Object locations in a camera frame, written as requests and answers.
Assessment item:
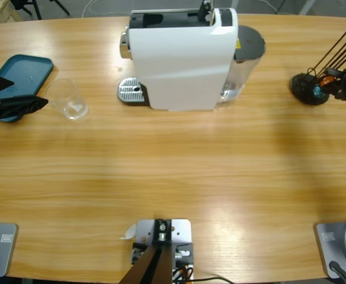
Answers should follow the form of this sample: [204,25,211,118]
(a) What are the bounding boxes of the teal plastic tray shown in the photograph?
[0,54,54,124]

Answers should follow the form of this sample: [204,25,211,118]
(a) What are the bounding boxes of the white straight floor cable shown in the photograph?
[261,0,280,14]

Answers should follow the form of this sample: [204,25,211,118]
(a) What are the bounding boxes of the black camera mount cable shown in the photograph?
[190,276,235,284]

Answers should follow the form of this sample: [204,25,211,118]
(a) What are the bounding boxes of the grey translucent machine lever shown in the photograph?
[198,0,216,26]

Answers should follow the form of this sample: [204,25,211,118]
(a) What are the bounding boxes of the black tripod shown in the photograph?
[11,0,72,21]

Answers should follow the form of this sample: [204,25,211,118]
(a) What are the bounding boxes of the white capsule coffee machine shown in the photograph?
[119,8,239,112]

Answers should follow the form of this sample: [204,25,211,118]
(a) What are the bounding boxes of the black base cable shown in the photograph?
[328,260,346,284]

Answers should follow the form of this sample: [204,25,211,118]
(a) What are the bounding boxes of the white tape scrap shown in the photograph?
[119,223,137,240]

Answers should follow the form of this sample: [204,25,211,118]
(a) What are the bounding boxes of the white looped floor cable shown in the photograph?
[82,0,123,17]

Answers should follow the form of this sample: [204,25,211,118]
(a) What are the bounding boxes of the grey metal frame leg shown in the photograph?
[298,0,315,15]

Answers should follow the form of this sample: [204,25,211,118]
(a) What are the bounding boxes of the black capsule stand with rods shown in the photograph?
[289,19,346,106]

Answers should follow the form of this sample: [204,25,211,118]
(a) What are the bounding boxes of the clear glass cup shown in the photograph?
[44,78,90,121]

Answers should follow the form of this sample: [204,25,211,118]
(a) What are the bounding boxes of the metal drip tray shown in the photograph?
[118,76,150,107]

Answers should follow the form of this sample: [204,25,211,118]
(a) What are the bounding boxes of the clear water tank black lid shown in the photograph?
[218,25,267,104]

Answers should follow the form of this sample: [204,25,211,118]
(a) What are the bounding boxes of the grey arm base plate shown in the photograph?
[0,222,19,277]
[313,218,346,279]

